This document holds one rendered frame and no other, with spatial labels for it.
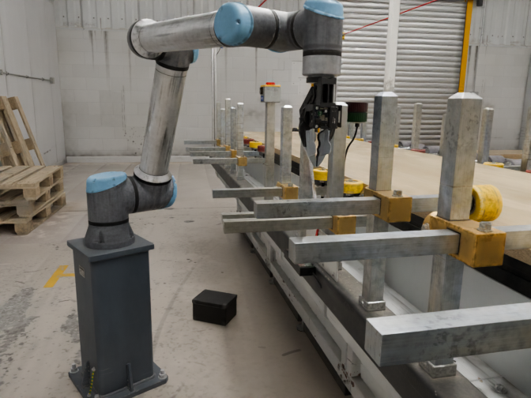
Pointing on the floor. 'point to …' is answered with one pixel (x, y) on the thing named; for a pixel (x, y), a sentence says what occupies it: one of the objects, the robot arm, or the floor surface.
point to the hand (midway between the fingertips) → (315, 161)
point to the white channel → (391, 45)
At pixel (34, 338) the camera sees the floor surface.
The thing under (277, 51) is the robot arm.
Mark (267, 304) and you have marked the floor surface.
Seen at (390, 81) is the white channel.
